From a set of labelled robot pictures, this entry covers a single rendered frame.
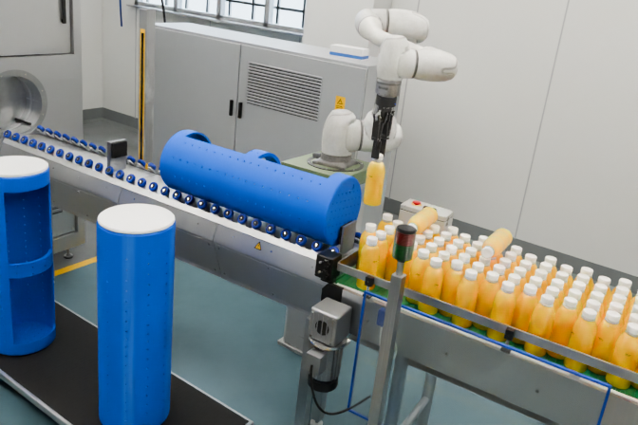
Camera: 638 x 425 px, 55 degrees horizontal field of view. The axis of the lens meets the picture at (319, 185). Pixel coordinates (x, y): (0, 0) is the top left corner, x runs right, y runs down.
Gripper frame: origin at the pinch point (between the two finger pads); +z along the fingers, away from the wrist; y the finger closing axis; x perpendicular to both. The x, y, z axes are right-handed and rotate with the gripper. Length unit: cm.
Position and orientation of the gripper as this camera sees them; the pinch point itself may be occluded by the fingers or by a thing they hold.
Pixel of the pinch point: (379, 148)
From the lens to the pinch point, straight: 230.5
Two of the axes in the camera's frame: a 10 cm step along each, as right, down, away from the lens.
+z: -1.1, 9.4, 3.3
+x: 8.4, 2.7, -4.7
